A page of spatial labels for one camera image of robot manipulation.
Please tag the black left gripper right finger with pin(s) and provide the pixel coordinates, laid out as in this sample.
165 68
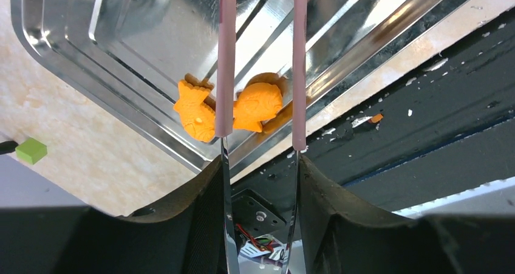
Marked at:
343 233

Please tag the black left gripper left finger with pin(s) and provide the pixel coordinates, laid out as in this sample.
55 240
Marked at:
179 233

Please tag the orange fish cake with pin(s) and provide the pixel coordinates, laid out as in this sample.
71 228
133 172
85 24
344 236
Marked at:
196 117
256 103

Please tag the metal tongs with pink tips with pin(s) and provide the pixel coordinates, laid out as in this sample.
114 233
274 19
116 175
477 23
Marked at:
224 104

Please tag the green toy block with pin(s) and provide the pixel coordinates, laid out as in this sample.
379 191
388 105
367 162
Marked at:
31 151

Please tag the stainless steel tray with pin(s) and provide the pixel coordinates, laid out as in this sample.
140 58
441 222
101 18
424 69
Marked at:
128 56

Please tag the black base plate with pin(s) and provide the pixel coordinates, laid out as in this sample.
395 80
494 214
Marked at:
445 127

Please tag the white cable duct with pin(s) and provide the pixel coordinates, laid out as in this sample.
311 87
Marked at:
494 198

